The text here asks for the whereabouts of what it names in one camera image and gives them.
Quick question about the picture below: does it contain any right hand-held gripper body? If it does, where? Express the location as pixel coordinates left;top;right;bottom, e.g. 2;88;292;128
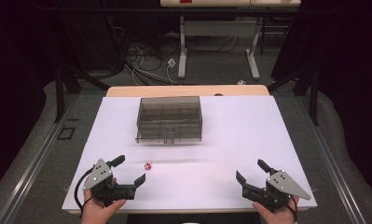
242;170;312;213

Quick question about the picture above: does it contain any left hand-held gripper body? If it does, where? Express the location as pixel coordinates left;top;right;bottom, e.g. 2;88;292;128
83;158;136;207

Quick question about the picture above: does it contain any transparent grey drawer box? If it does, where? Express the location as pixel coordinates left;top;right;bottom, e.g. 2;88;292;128
134;95;203;145

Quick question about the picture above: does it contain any person's right hand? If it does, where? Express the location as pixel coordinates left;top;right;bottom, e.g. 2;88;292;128
252;195;300;224

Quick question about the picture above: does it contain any person's left hand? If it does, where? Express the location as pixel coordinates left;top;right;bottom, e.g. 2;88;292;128
80;176;128;224

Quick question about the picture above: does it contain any white table mat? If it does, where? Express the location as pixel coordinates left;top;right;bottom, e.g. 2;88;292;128
62;95;318;212

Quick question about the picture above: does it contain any black metal stand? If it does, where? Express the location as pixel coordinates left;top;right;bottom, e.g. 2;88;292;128
267;64;320;126
53;63;111;124

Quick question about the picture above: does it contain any wooden table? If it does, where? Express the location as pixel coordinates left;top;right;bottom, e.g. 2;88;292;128
67;85;312;216

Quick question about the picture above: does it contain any dark curtain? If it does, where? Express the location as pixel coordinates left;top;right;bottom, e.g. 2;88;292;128
0;0;66;198
270;0;372;198

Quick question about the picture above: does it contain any white desk with metal legs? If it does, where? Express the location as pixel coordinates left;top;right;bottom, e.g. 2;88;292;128
159;0;302;80

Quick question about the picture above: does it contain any black horizontal bar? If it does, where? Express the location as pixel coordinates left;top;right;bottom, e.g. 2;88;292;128
34;7;301;15

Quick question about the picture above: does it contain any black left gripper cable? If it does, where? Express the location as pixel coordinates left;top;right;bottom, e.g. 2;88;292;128
74;167;95;218

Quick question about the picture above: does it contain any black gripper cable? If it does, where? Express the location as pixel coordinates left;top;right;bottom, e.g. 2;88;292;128
74;167;95;218
285;195;300;224

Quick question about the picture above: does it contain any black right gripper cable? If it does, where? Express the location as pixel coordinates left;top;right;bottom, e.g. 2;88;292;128
285;195;300;224

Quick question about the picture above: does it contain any aluminium floor rail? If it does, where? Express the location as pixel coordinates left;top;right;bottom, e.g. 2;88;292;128
0;92;79;224
298;96;368;224

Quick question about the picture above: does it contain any white cable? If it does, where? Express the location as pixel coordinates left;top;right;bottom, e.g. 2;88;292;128
131;49;179;86

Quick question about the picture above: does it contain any bundle of black cables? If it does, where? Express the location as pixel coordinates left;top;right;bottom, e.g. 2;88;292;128
105;18;182;87

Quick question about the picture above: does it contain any black stool frame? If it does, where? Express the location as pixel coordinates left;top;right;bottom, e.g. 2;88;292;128
259;16;294;56

